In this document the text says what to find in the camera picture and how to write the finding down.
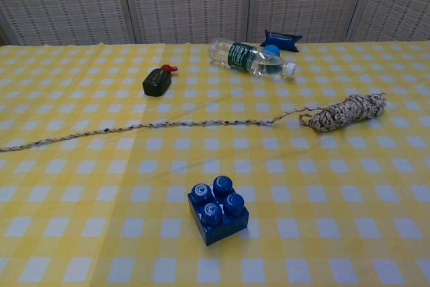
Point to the black bottle with red cap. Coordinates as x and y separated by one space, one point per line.
155 82

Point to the clear green-label water bottle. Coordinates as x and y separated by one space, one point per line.
240 55

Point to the blue four-stud building block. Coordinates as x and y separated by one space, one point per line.
218 223

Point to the blue foil pouch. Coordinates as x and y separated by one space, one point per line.
282 41

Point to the yellow white checkered tablecloth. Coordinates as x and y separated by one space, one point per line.
100 166

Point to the white woven folding screen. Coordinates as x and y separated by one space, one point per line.
188 1

